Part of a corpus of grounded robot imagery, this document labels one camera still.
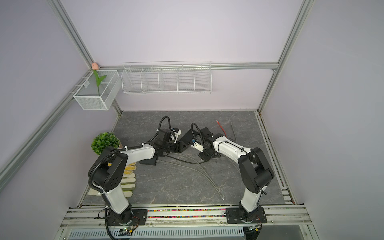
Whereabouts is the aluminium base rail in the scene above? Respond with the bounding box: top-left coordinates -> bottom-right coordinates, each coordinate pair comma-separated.
55,205 -> 319,240

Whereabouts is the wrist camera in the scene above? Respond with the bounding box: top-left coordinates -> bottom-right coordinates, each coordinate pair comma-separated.
171,128 -> 182,143
191,141 -> 204,152

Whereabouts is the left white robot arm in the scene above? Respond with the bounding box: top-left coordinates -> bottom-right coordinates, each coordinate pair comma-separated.
88,128 -> 185,214

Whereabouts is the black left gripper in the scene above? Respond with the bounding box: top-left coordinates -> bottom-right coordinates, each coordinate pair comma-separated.
163,141 -> 189,153

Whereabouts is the yellow white work glove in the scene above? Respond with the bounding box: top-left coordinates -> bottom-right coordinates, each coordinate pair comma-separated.
86,161 -> 137,198

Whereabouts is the red ethernet cable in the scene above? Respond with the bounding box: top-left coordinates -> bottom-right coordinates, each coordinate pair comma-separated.
215,119 -> 227,136

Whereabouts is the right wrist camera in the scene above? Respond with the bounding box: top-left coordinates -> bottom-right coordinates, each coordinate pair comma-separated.
191,141 -> 204,152

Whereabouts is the white wire long basket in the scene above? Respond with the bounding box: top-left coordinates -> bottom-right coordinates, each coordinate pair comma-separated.
122,61 -> 213,94

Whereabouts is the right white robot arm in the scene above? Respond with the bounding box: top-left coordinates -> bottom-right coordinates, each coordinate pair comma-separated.
192,134 -> 275,213

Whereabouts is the white mesh square basket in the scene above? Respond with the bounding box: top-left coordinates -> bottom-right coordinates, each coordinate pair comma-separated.
74,70 -> 122,111

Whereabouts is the small ribbed black switch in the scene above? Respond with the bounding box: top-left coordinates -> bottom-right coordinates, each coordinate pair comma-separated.
179,128 -> 214,146

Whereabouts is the green artificial plant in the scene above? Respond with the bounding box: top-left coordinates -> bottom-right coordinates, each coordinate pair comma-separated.
91,132 -> 121,155

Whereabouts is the black cable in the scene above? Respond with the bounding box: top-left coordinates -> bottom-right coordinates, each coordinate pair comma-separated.
163,154 -> 208,165

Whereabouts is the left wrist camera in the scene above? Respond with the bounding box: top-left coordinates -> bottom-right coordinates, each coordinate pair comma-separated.
171,128 -> 182,143

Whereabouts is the grey ethernet cable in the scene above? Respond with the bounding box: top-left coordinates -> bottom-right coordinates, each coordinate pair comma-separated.
229,121 -> 238,144
158,152 -> 241,187
157,158 -> 225,201

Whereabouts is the pink artificial tulip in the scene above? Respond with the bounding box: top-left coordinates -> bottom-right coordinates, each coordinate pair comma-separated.
92,63 -> 107,97

